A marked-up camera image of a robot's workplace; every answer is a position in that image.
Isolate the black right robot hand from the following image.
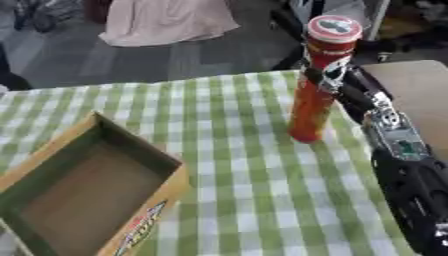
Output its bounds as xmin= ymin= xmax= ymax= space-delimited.
xmin=297 ymin=42 xmax=394 ymax=126

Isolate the red cylindrical chip can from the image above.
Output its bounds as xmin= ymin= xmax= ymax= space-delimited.
xmin=287 ymin=14 xmax=364 ymax=145

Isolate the open tan cardboard box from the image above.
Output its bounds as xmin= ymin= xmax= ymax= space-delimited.
xmin=0 ymin=111 xmax=193 ymax=256

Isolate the pink fabric cover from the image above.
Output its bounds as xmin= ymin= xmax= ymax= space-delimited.
xmin=96 ymin=0 xmax=242 ymax=48

